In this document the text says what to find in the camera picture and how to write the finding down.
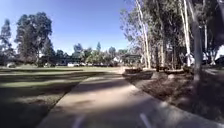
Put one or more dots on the brown mulch ground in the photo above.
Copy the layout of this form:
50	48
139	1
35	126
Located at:
186	90

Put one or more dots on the row of tall pale-trunked trees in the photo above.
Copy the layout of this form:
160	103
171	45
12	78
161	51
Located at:
166	30

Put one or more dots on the pale concrete path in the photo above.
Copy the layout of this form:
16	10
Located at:
106	100

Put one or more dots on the low distant building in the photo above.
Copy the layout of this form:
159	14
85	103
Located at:
71	62

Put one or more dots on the green grass field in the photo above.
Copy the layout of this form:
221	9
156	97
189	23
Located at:
30	83

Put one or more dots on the large dark tree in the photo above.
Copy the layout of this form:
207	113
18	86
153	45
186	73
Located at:
33	36

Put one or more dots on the row of distant trees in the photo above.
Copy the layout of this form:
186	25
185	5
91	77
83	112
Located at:
96	55

